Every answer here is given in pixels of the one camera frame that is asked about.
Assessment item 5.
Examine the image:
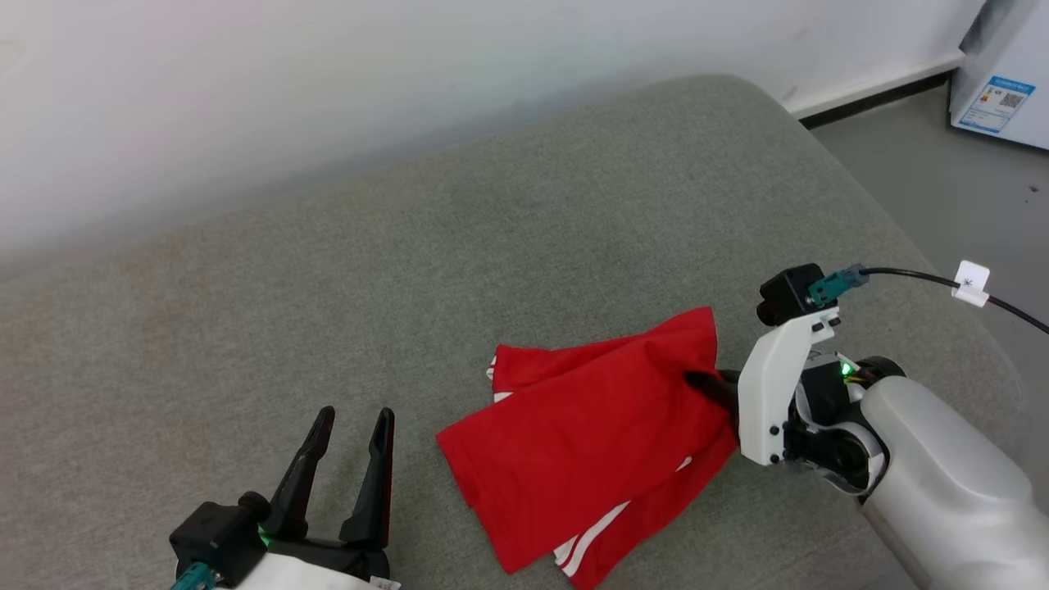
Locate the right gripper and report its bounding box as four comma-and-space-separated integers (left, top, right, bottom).
683, 306, 888, 497

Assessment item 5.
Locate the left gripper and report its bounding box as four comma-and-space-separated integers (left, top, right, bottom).
261, 406, 397, 579

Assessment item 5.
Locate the red basketball jersey white trim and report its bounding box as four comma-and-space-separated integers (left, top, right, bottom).
435, 307, 741, 590

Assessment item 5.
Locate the grey fabric sofa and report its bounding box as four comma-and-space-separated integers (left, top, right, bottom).
0, 74, 1029, 590

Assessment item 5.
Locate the blue energy label sticker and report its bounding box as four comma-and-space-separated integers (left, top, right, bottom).
958, 75, 1036, 135

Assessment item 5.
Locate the white appliance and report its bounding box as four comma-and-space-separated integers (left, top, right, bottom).
949, 0, 1049, 152

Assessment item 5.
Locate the teal right camera connector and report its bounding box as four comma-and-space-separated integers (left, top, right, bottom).
806, 263, 870, 306

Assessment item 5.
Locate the teal camera connector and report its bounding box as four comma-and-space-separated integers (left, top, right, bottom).
806, 263, 870, 306
170, 562, 217, 590

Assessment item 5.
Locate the teal left camera connector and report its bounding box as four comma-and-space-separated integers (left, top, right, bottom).
170, 562, 217, 590

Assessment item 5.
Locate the black right camera cable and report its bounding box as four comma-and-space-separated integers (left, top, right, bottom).
859, 266, 1049, 336

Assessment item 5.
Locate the white cable tag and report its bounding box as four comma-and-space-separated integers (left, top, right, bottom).
952, 260, 992, 309

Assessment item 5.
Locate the white wall baseboard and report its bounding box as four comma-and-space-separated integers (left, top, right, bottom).
783, 51, 968, 121

